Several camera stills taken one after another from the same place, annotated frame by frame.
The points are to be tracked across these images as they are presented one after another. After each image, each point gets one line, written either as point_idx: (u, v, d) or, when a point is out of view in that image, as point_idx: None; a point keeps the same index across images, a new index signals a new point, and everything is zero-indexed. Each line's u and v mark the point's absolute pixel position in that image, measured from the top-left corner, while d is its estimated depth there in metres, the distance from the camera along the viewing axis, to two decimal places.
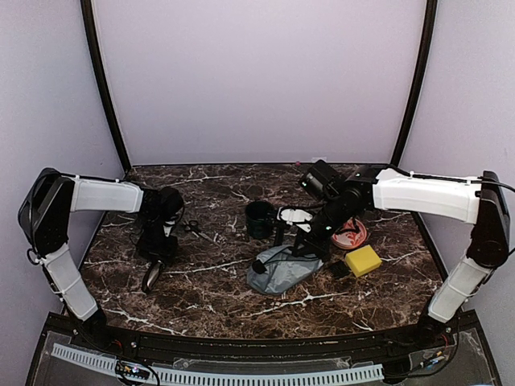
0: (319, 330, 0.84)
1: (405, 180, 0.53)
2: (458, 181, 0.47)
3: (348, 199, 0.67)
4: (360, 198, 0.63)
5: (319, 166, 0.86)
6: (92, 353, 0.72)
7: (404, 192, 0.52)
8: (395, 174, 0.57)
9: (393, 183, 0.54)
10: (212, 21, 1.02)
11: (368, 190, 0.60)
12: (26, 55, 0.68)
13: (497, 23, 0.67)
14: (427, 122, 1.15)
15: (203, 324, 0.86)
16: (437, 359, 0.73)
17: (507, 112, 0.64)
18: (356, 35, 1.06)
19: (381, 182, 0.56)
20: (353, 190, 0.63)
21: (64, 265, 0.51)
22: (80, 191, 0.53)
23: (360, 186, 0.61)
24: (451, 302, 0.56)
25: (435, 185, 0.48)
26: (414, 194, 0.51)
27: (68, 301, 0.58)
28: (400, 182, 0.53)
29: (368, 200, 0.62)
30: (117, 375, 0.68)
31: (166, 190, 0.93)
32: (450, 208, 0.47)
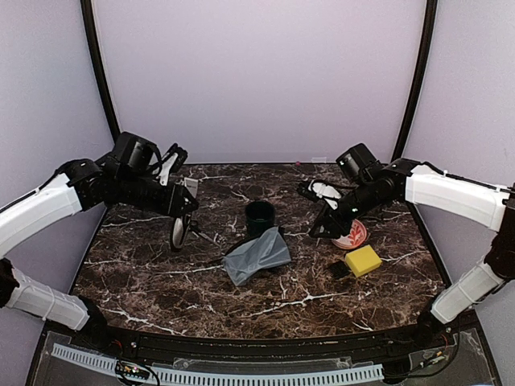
0: (319, 330, 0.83)
1: (438, 178, 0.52)
2: (488, 186, 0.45)
3: (381, 188, 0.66)
4: (393, 188, 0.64)
5: (359, 145, 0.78)
6: (92, 353, 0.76)
7: (433, 188, 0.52)
8: (430, 171, 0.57)
9: (425, 178, 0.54)
10: (210, 22, 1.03)
11: (401, 182, 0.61)
12: (25, 55, 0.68)
13: (497, 23, 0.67)
14: (427, 121, 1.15)
15: (203, 324, 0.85)
16: (438, 359, 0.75)
17: (507, 111, 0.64)
18: (355, 35, 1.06)
19: (415, 174, 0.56)
20: (388, 179, 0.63)
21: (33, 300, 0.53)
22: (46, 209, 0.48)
23: (395, 177, 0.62)
24: (455, 304, 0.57)
25: (464, 186, 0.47)
26: (442, 191, 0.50)
27: (55, 317, 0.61)
28: (431, 178, 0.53)
29: (400, 192, 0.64)
30: (117, 375, 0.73)
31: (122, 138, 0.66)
32: (475, 212, 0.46)
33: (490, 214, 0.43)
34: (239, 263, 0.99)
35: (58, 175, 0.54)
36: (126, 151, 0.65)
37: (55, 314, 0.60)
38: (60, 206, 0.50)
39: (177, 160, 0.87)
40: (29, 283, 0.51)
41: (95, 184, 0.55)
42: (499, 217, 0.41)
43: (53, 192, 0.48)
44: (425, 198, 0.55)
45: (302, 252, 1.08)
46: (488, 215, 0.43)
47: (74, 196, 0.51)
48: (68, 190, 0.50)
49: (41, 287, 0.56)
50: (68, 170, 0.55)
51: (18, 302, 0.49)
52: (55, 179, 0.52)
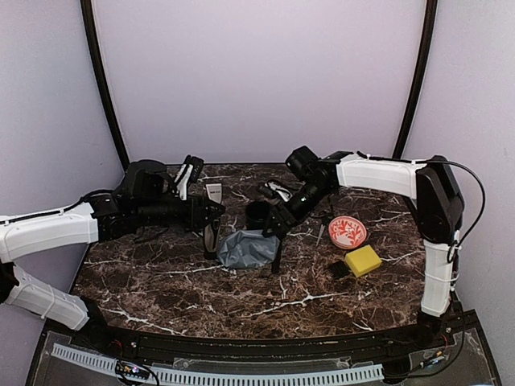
0: (319, 329, 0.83)
1: (365, 161, 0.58)
2: (405, 162, 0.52)
3: (318, 178, 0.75)
4: (327, 177, 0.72)
5: (302, 148, 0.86)
6: (93, 353, 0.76)
7: (360, 169, 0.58)
8: (356, 157, 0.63)
9: (352, 163, 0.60)
10: (211, 22, 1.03)
11: (332, 170, 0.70)
12: (26, 55, 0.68)
13: (497, 23, 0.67)
14: (427, 121, 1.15)
15: (203, 324, 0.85)
16: (438, 359, 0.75)
17: (507, 111, 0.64)
18: (355, 35, 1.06)
19: (343, 161, 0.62)
20: (321, 170, 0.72)
21: (33, 299, 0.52)
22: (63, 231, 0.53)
23: (328, 167, 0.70)
24: (435, 293, 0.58)
25: (385, 164, 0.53)
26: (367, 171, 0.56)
27: (57, 318, 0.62)
28: (358, 162, 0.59)
29: (334, 178, 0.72)
30: (117, 375, 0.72)
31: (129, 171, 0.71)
32: (397, 186, 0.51)
33: (408, 183, 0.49)
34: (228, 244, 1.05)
35: (82, 203, 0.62)
36: (136, 180, 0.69)
37: (55, 314, 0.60)
38: (77, 232, 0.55)
39: (192, 171, 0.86)
40: (30, 282, 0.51)
41: (116, 221, 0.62)
42: (414, 185, 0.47)
43: (80, 219, 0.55)
44: (356, 180, 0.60)
45: (302, 252, 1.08)
46: (407, 185, 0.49)
47: (95, 227, 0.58)
48: (92, 220, 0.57)
49: (42, 286, 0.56)
50: (92, 203, 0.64)
51: (18, 301, 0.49)
52: (80, 206, 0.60)
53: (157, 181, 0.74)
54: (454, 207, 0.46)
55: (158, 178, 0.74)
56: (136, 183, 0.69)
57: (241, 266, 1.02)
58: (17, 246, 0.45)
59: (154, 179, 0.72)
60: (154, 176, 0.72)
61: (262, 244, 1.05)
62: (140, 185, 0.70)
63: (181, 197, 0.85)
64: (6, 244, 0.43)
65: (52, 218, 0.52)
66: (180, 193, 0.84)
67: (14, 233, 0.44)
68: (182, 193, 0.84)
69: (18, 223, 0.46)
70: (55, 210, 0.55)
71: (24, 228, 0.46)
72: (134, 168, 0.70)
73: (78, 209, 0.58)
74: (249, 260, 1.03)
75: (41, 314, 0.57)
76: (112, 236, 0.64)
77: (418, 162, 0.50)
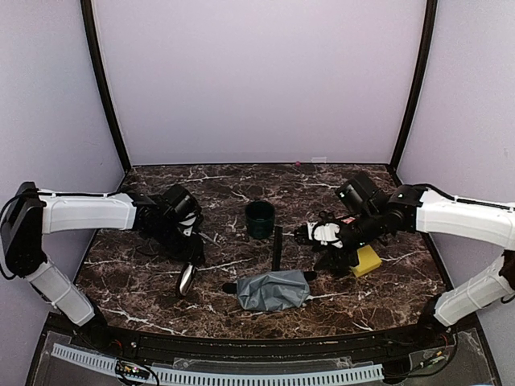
0: (319, 330, 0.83)
1: (450, 203, 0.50)
2: (501, 207, 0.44)
3: (390, 222, 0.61)
4: (405, 220, 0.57)
5: (360, 176, 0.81)
6: (92, 353, 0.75)
7: (445, 215, 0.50)
8: (438, 196, 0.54)
9: (433, 205, 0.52)
10: (210, 22, 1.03)
11: (410, 214, 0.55)
12: (26, 56, 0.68)
13: (497, 24, 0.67)
14: (427, 121, 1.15)
15: (203, 324, 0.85)
16: (437, 359, 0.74)
17: (507, 111, 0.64)
18: (355, 35, 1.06)
19: (424, 204, 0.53)
20: (396, 212, 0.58)
21: (51, 281, 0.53)
22: (103, 214, 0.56)
23: (404, 208, 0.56)
24: (457, 307, 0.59)
25: (478, 211, 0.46)
26: (455, 218, 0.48)
27: (65, 309, 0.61)
28: (444, 205, 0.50)
29: (410, 224, 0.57)
30: (117, 375, 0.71)
31: (177, 188, 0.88)
32: (495, 236, 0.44)
33: (506, 236, 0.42)
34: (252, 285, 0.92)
35: (122, 193, 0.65)
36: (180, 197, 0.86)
37: (63, 302, 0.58)
38: (116, 216, 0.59)
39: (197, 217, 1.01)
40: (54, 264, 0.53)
41: (150, 212, 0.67)
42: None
43: (122, 204, 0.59)
44: (436, 227, 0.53)
45: (302, 252, 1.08)
46: (505, 237, 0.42)
47: (132, 215, 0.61)
48: (132, 208, 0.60)
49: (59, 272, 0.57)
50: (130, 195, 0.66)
51: (39, 278, 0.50)
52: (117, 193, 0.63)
53: (191, 207, 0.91)
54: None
55: (191, 207, 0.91)
56: (177, 198, 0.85)
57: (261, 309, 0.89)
58: (61, 218, 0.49)
59: (189, 204, 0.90)
60: (191, 203, 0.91)
61: (290, 290, 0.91)
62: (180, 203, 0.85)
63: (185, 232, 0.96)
64: (51, 214, 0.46)
65: (96, 199, 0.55)
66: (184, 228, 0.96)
67: (59, 206, 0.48)
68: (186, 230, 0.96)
69: (66, 198, 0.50)
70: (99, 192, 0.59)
71: (69, 203, 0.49)
72: (182, 189, 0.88)
73: (120, 196, 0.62)
74: (271, 304, 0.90)
75: (52, 302, 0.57)
76: (142, 226, 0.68)
77: None
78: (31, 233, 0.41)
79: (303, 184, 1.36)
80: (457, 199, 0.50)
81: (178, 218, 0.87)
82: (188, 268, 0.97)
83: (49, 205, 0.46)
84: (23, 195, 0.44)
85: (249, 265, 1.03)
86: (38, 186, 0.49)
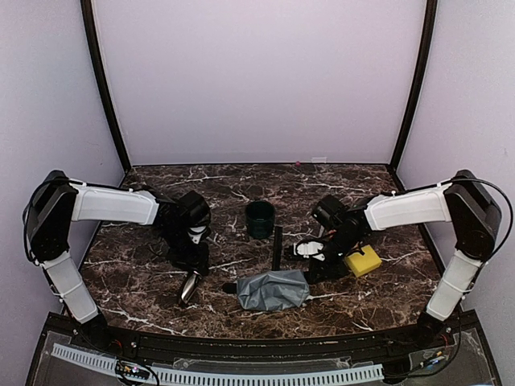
0: (319, 329, 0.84)
1: (391, 199, 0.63)
2: (430, 186, 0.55)
3: (349, 227, 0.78)
4: (357, 226, 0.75)
5: (328, 199, 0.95)
6: (92, 353, 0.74)
7: (390, 205, 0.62)
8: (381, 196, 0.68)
9: (381, 204, 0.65)
10: (210, 23, 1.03)
11: (362, 216, 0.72)
12: (26, 58, 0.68)
13: (498, 23, 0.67)
14: (426, 121, 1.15)
15: (203, 324, 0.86)
16: (438, 359, 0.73)
17: (506, 112, 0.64)
18: (355, 34, 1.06)
19: (370, 204, 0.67)
20: (352, 219, 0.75)
21: (64, 273, 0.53)
22: (126, 206, 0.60)
23: (357, 215, 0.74)
24: (449, 299, 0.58)
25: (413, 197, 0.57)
26: (397, 206, 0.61)
27: (69, 304, 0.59)
28: (385, 199, 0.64)
29: (365, 225, 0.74)
30: (117, 375, 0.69)
31: (191, 193, 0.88)
32: (434, 212, 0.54)
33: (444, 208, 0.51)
34: (251, 286, 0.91)
35: (143, 190, 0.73)
36: (194, 202, 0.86)
37: (74, 297, 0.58)
38: (138, 210, 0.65)
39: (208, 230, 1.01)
40: None
41: (169, 211, 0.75)
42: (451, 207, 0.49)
43: (146, 199, 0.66)
44: (387, 218, 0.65)
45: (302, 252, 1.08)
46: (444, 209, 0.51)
47: (154, 210, 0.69)
48: (152, 203, 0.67)
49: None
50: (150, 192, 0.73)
51: (56, 266, 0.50)
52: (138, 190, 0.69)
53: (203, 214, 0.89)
54: (490, 217, 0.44)
55: (203, 212, 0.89)
56: (192, 203, 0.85)
57: (261, 309, 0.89)
58: (89, 207, 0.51)
59: (201, 210, 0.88)
60: (203, 208, 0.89)
61: (290, 289, 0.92)
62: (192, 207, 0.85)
63: (192, 240, 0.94)
64: (82, 200, 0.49)
65: (123, 193, 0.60)
66: (193, 235, 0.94)
67: (90, 195, 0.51)
68: (194, 238, 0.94)
69: (96, 189, 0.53)
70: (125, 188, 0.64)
71: (98, 194, 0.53)
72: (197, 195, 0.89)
73: (144, 193, 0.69)
74: (270, 303, 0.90)
75: (60, 294, 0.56)
76: (159, 223, 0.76)
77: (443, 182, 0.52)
78: (63, 217, 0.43)
79: (303, 184, 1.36)
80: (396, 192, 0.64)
81: (191, 223, 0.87)
82: (192, 273, 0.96)
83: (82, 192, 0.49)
84: (54, 180, 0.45)
85: (249, 265, 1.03)
86: (66, 174, 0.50)
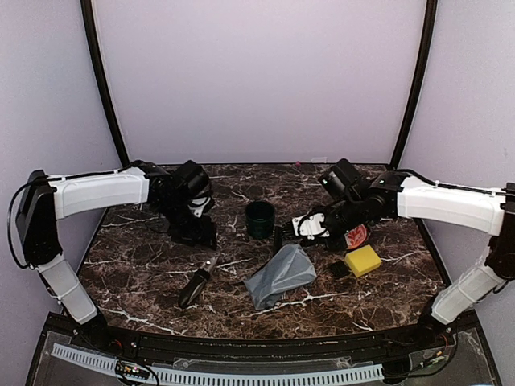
0: (319, 330, 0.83)
1: (431, 190, 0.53)
2: (483, 192, 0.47)
3: (372, 207, 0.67)
4: (385, 204, 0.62)
5: (344, 165, 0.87)
6: (92, 353, 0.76)
7: (426, 199, 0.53)
8: (419, 183, 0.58)
9: (418, 192, 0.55)
10: (210, 24, 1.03)
11: (392, 198, 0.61)
12: (26, 59, 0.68)
13: (497, 25, 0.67)
14: (427, 121, 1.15)
15: (203, 324, 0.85)
16: (437, 359, 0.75)
17: (506, 112, 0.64)
18: (354, 35, 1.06)
19: (405, 189, 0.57)
20: (376, 197, 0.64)
21: (62, 276, 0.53)
22: (113, 190, 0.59)
23: (385, 194, 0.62)
24: (459, 305, 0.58)
25: (458, 196, 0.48)
26: (434, 202, 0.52)
27: (69, 305, 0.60)
28: (425, 189, 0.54)
29: (391, 209, 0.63)
30: (117, 375, 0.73)
31: (188, 164, 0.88)
32: (473, 220, 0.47)
33: (489, 221, 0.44)
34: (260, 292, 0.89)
35: (129, 169, 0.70)
36: (191, 173, 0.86)
37: (72, 300, 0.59)
38: (129, 192, 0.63)
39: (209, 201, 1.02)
40: None
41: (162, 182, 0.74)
42: (499, 223, 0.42)
43: (133, 178, 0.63)
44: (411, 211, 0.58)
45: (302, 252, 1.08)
46: (488, 222, 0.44)
47: (146, 186, 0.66)
48: (143, 181, 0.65)
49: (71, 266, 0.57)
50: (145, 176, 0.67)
51: (51, 269, 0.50)
52: (123, 172, 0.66)
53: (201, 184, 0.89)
54: None
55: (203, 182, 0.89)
56: (190, 174, 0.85)
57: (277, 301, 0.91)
58: (73, 201, 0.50)
59: (199, 181, 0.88)
60: (202, 178, 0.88)
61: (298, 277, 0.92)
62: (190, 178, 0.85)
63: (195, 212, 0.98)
64: (63, 198, 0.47)
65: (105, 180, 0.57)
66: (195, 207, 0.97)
67: (71, 189, 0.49)
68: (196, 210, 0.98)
69: (76, 181, 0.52)
70: (109, 173, 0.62)
71: (80, 185, 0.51)
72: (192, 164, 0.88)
73: (131, 173, 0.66)
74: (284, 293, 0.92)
75: (58, 297, 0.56)
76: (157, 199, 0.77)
77: (499, 192, 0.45)
78: (44, 219, 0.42)
79: (302, 184, 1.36)
80: (438, 185, 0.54)
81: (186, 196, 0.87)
82: (200, 279, 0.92)
83: (60, 189, 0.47)
84: (32, 182, 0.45)
85: (249, 265, 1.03)
86: (46, 174, 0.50)
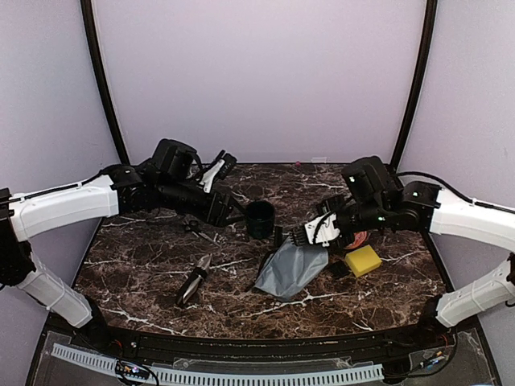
0: (319, 329, 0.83)
1: (469, 207, 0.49)
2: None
3: (400, 221, 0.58)
4: (420, 219, 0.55)
5: (376, 164, 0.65)
6: (92, 353, 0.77)
7: (461, 219, 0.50)
8: (454, 199, 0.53)
9: (455, 210, 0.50)
10: (210, 24, 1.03)
11: (426, 214, 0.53)
12: (26, 59, 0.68)
13: (496, 25, 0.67)
14: (427, 121, 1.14)
15: (203, 324, 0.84)
16: (438, 359, 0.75)
17: (506, 112, 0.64)
18: (354, 35, 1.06)
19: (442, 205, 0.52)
20: (410, 211, 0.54)
21: (44, 288, 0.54)
22: (80, 207, 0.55)
23: (420, 208, 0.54)
24: (467, 312, 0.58)
25: (498, 217, 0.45)
26: (469, 221, 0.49)
27: (62, 310, 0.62)
28: (463, 207, 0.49)
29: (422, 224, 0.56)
30: (117, 375, 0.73)
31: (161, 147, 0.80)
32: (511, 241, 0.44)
33: None
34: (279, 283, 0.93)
35: (99, 176, 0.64)
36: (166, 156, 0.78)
37: (65, 305, 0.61)
38: (98, 206, 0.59)
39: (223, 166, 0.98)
40: (44, 271, 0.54)
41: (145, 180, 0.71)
42: None
43: (99, 190, 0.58)
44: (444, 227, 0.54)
45: None
46: None
47: (113, 199, 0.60)
48: (111, 192, 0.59)
49: (55, 278, 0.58)
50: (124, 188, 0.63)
51: (30, 285, 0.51)
52: (89, 181, 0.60)
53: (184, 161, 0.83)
54: None
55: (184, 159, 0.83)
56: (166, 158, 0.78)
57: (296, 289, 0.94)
58: (35, 221, 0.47)
59: (179, 158, 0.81)
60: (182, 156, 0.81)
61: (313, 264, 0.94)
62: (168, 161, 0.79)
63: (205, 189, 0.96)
64: (22, 221, 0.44)
65: (68, 196, 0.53)
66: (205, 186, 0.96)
67: (30, 211, 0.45)
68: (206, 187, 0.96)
69: (35, 199, 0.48)
70: (72, 184, 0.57)
71: (40, 205, 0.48)
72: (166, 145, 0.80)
73: (98, 182, 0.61)
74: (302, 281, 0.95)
75: (48, 305, 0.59)
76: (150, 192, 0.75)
77: None
78: (8, 247, 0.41)
79: (303, 184, 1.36)
80: (476, 202, 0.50)
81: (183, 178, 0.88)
82: (196, 276, 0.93)
83: (18, 212, 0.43)
84: None
85: (249, 265, 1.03)
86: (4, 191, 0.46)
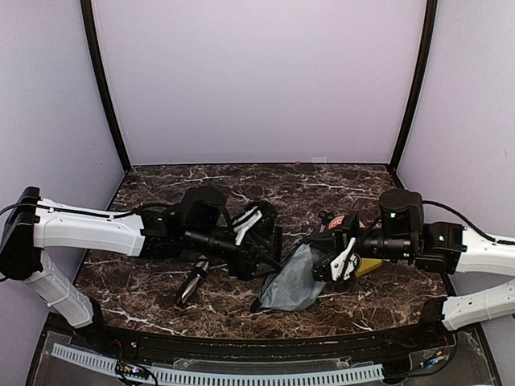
0: (319, 330, 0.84)
1: (495, 246, 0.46)
2: None
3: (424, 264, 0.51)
4: (447, 263, 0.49)
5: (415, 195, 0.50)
6: (92, 353, 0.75)
7: (486, 258, 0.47)
8: (473, 235, 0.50)
9: (482, 250, 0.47)
10: (210, 24, 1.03)
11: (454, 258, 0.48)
12: (26, 59, 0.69)
13: (497, 26, 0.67)
14: (426, 122, 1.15)
15: (203, 324, 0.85)
16: (438, 359, 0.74)
17: (505, 112, 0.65)
18: (354, 35, 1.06)
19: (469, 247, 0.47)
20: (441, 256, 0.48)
21: (48, 287, 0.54)
22: (104, 237, 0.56)
23: (449, 252, 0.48)
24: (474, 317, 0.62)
25: None
26: (496, 260, 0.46)
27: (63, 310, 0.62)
28: (488, 247, 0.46)
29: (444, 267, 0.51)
30: (117, 375, 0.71)
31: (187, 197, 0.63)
32: None
33: None
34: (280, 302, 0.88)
35: (133, 215, 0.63)
36: (190, 208, 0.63)
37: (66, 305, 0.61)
38: (123, 242, 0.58)
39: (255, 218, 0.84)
40: (51, 273, 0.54)
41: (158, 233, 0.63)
42: None
43: (127, 230, 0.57)
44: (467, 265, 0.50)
45: None
46: None
47: (139, 243, 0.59)
48: (138, 236, 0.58)
49: (60, 278, 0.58)
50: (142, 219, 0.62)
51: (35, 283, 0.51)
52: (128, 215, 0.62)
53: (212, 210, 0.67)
54: None
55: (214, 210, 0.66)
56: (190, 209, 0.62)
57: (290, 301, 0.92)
58: (55, 235, 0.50)
59: (208, 209, 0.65)
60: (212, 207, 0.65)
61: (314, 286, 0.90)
62: (194, 212, 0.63)
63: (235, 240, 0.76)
64: (42, 232, 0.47)
65: (97, 224, 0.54)
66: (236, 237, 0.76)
67: (53, 223, 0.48)
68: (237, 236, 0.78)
69: (66, 216, 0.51)
70: (106, 215, 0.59)
71: (65, 222, 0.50)
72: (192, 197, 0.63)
73: (132, 219, 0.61)
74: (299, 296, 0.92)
75: (50, 303, 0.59)
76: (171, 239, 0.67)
77: None
78: (22, 246, 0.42)
79: (303, 184, 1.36)
80: (499, 240, 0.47)
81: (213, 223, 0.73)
82: (195, 276, 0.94)
83: (42, 223, 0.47)
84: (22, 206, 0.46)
85: None
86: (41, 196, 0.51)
